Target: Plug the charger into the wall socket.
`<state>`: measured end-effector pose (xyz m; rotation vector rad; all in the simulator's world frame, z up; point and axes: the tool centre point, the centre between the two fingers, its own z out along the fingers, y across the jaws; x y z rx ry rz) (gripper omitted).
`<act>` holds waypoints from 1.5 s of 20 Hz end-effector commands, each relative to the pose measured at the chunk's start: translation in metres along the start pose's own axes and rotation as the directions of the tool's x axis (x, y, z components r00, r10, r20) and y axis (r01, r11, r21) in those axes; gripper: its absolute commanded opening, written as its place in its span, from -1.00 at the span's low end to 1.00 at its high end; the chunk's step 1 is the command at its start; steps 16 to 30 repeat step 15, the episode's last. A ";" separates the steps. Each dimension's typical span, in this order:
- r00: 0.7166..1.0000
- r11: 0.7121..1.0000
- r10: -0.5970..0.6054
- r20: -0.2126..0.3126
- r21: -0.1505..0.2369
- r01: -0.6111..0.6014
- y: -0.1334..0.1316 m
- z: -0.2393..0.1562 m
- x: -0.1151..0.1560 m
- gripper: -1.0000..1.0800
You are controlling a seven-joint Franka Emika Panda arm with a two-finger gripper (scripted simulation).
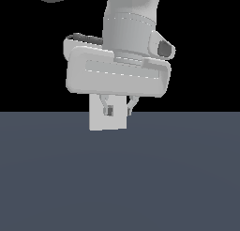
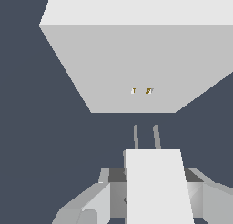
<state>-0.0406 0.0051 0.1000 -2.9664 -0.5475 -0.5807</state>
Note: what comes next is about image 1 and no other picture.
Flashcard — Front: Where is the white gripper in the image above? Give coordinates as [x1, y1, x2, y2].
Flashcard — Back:
[63, 33, 173, 117]

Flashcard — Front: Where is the white wall socket block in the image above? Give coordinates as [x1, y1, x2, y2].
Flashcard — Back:
[88, 93, 128, 131]

